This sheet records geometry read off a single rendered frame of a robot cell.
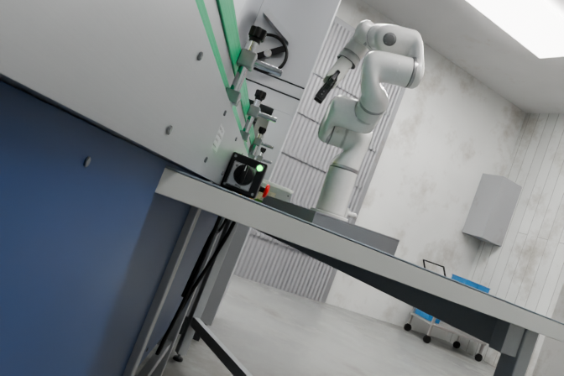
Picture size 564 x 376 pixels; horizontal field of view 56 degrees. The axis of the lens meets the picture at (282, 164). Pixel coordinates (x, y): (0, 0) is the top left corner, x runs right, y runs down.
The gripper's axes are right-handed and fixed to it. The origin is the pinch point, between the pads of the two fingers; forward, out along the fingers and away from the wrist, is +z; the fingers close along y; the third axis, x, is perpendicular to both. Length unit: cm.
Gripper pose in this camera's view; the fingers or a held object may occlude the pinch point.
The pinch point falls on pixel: (321, 96)
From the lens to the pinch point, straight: 189.2
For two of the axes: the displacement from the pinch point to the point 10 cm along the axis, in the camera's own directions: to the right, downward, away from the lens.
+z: -6.0, 8.0, -0.8
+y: 0.3, -0.8, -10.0
